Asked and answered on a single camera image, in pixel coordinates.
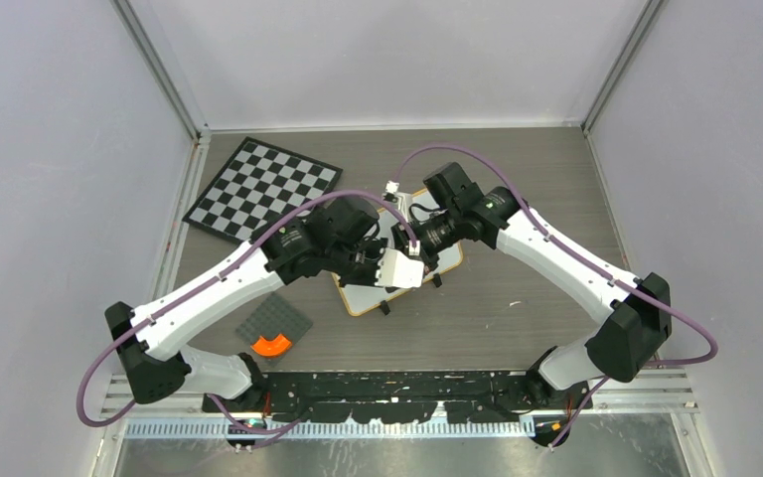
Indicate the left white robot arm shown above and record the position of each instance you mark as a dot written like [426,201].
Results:
[276,255]

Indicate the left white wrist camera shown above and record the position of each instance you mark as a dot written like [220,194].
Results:
[398,270]

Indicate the orange curved block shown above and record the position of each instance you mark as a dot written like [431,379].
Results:
[272,348]

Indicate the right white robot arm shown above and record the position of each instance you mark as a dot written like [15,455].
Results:
[630,330]

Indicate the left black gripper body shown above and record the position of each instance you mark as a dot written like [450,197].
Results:
[356,264]

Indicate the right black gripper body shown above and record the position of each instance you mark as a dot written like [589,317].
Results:
[437,234]

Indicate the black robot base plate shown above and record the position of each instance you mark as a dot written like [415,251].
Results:
[462,397]

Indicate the black white chessboard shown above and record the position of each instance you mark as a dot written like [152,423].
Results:
[258,183]

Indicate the white slotted cable duct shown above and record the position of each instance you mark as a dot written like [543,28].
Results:
[435,427]

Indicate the aluminium frame rail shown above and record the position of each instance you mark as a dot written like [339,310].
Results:
[147,339]

